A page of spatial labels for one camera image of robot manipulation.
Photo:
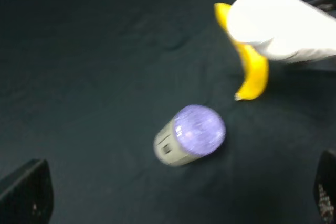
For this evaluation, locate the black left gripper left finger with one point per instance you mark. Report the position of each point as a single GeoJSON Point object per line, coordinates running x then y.
{"type": "Point", "coordinates": [27, 194]}

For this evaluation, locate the yellow banana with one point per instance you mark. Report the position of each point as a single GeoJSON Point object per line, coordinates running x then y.
{"type": "Point", "coordinates": [255, 66]}

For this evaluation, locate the white milk bottle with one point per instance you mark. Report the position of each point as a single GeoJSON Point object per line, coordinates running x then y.
{"type": "Point", "coordinates": [283, 30]}

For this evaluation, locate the purple capped paper-label can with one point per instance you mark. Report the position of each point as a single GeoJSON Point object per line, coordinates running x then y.
{"type": "Point", "coordinates": [194, 132]}

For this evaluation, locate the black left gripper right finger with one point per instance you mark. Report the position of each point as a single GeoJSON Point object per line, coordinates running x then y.
{"type": "Point", "coordinates": [324, 186]}

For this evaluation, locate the dark green tablecloth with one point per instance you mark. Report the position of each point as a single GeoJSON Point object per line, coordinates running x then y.
{"type": "Point", "coordinates": [87, 84]}

